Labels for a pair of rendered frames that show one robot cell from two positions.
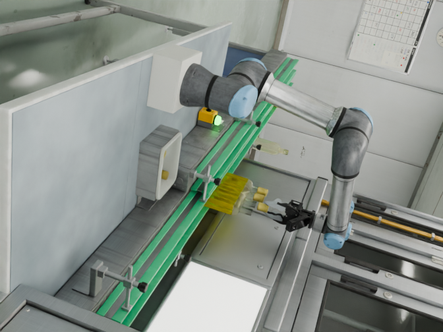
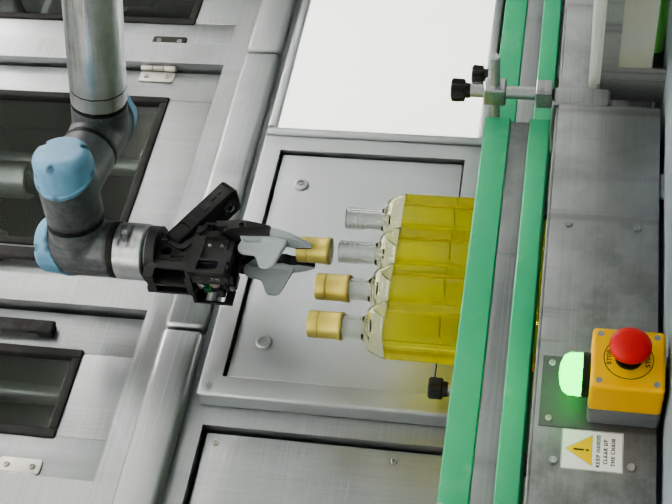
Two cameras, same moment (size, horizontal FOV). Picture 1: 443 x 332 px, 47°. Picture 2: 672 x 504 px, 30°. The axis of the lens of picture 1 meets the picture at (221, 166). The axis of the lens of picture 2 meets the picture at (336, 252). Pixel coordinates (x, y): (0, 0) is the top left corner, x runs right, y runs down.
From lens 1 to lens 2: 2.81 m
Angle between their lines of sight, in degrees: 98
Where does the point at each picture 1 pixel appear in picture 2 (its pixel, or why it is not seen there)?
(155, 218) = (586, 27)
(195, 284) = (445, 85)
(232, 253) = (381, 198)
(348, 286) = not seen: hidden behind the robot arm
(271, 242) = not seen: hidden behind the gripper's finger
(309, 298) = (172, 179)
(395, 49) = not seen: outside the picture
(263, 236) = (303, 289)
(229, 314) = (353, 47)
